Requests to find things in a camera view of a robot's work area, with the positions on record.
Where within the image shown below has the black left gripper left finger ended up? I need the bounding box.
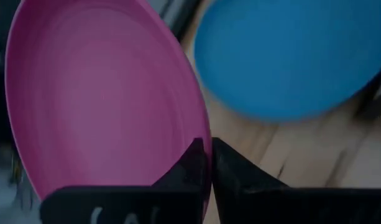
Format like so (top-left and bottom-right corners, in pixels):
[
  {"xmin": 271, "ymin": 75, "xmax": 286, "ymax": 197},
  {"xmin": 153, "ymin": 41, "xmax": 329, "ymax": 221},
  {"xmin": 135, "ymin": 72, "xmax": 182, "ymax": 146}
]
[{"xmin": 39, "ymin": 136, "xmax": 211, "ymax": 224}]

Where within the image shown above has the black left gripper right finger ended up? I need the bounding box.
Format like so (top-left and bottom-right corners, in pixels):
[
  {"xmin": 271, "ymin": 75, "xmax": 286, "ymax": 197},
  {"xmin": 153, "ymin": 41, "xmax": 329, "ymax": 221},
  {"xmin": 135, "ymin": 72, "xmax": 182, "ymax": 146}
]
[{"xmin": 210, "ymin": 136, "xmax": 381, "ymax": 224}]

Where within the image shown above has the pink plate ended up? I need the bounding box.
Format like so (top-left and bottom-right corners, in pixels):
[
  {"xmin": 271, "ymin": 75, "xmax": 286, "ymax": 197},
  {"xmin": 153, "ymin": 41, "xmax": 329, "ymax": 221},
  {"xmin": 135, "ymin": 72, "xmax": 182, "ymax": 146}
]
[{"xmin": 4, "ymin": 0, "xmax": 213, "ymax": 218}]

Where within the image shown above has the blue plate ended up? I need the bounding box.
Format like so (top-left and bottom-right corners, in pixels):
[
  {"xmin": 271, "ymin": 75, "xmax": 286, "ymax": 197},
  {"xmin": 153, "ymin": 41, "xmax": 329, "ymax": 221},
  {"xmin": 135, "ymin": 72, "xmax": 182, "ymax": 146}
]
[{"xmin": 193, "ymin": 0, "xmax": 381, "ymax": 123}]

